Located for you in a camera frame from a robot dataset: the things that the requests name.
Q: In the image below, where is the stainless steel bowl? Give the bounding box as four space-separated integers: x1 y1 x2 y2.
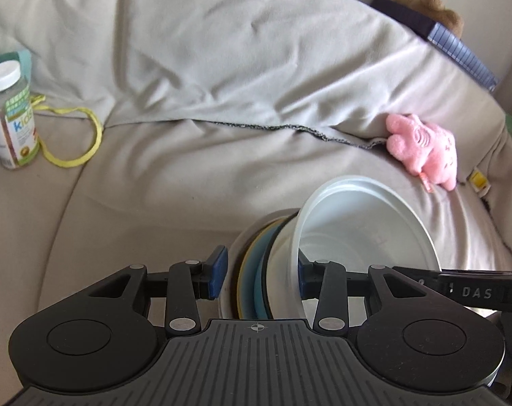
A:
218 208 298 319

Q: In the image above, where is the white bowl yellow rim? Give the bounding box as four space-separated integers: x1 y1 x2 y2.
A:
235 214 295 320

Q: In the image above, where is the white plastic bowl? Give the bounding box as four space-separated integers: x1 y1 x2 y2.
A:
263 176 440 321

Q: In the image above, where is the blue enamel bowl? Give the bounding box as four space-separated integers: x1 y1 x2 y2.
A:
240 219 299 321

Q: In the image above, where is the yellow white tag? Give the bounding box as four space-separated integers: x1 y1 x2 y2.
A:
468 168 491 197

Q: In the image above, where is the pink plush toy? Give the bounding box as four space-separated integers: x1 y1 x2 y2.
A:
385 114 458 191

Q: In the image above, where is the grey blanket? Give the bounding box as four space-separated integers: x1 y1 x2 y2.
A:
0 0 512 333

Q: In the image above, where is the kids vitamin bottle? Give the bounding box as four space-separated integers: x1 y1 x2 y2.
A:
0 60 41 171

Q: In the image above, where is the blue striped book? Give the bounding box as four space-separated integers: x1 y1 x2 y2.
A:
371 0 499 92

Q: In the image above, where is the brown teddy bear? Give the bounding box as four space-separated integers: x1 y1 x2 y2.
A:
394 0 464 39

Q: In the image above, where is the yellow green lanyard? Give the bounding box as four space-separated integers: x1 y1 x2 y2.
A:
29 93 105 170

